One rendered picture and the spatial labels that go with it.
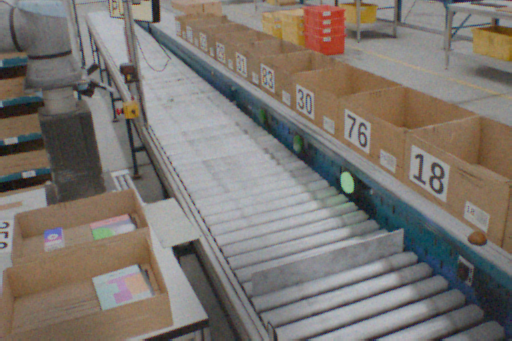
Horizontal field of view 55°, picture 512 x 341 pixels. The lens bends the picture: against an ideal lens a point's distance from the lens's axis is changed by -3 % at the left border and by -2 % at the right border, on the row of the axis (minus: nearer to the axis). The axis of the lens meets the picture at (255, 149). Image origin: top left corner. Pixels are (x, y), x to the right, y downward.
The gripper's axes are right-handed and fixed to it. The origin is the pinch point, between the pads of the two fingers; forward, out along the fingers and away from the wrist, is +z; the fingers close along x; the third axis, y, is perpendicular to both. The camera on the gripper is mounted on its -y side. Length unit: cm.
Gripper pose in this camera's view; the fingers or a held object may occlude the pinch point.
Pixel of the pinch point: (113, 89)
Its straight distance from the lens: 257.8
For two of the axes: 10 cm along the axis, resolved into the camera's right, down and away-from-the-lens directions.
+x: 3.6, 3.4, -8.7
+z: 8.3, 3.0, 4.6
